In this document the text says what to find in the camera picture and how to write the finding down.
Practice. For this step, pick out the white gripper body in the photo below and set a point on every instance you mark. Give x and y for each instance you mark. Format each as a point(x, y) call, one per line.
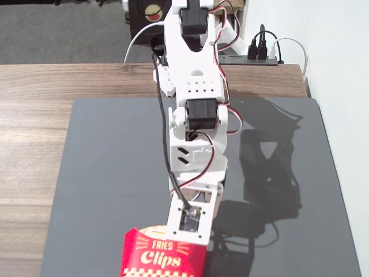
point(221, 188)

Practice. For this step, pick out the white perforated arm base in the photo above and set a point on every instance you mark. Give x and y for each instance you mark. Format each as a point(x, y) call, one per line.
point(165, 80)

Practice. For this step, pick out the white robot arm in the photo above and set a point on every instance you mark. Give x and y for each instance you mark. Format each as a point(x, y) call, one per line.
point(199, 80)

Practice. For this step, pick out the pale yellow fry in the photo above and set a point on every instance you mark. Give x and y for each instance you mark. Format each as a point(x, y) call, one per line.
point(152, 231)

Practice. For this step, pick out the dark grey textured mat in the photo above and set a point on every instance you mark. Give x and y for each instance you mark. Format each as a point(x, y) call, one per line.
point(115, 158)

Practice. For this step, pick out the red fries box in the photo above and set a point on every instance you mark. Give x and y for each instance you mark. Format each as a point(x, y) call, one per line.
point(161, 256)

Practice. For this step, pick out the black power strip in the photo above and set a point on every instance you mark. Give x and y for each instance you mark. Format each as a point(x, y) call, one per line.
point(245, 60)

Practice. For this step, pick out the black clamp knob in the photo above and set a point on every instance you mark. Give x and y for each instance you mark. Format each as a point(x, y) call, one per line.
point(157, 43)

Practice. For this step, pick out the dark wooden box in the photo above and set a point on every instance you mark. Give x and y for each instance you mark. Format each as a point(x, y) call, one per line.
point(138, 26)

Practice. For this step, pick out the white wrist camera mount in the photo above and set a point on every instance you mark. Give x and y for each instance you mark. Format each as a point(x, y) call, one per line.
point(199, 228)

